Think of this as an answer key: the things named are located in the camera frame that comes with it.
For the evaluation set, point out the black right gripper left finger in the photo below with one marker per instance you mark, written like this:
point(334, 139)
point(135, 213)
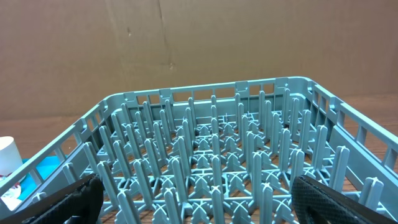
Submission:
point(80, 202)

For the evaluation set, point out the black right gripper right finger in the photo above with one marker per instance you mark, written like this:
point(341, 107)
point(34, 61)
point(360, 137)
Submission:
point(316, 203)

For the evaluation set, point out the grey dishwasher rack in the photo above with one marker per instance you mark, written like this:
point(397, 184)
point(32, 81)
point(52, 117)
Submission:
point(225, 152)

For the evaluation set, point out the teal plastic tray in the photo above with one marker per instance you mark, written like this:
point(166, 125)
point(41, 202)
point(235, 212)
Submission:
point(45, 168)

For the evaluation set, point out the crumpled white napkin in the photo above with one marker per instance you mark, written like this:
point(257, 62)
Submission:
point(11, 197)

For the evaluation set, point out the white paper cup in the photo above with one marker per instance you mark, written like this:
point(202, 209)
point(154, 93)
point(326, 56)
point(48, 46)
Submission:
point(10, 159)

